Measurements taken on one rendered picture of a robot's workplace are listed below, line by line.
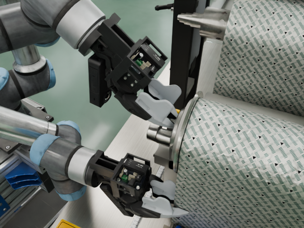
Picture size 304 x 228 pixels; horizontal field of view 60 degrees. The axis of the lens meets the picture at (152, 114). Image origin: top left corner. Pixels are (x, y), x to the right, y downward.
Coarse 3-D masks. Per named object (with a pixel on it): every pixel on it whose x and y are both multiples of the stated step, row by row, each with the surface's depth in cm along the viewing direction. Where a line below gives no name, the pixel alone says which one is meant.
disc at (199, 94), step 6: (198, 96) 42; (192, 102) 40; (192, 108) 40; (186, 114) 40; (186, 120) 39; (186, 126) 40; (180, 132) 39; (180, 138) 39; (180, 144) 40; (174, 156) 40; (174, 162) 41; (174, 168) 42
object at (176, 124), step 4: (184, 108) 46; (180, 112) 44; (180, 116) 44; (176, 120) 43; (176, 124) 43; (176, 128) 43; (172, 132) 43; (172, 136) 43; (172, 140) 44; (172, 144) 44
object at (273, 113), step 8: (208, 96) 55; (216, 96) 56; (224, 96) 57; (232, 104) 53; (240, 104) 54; (248, 104) 54; (256, 112) 52; (264, 112) 52; (272, 112) 52; (280, 112) 52; (288, 120) 50; (296, 120) 50
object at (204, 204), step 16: (176, 192) 49; (192, 192) 46; (208, 192) 44; (192, 208) 50; (208, 208) 48; (224, 208) 45; (240, 208) 43; (256, 208) 42; (176, 224) 57; (192, 224) 54; (208, 224) 51; (224, 224) 49; (240, 224) 47; (256, 224) 45; (272, 224) 43; (288, 224) 41
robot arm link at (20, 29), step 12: (0, 12) 44; (12, 12) 45; (12, 24) 44; (24, 24) 45; (36, 24) 45; (12, 36) 45; (24, 36) 46; (36, 36) 48; (48, 36) 49; (60, 36) 53
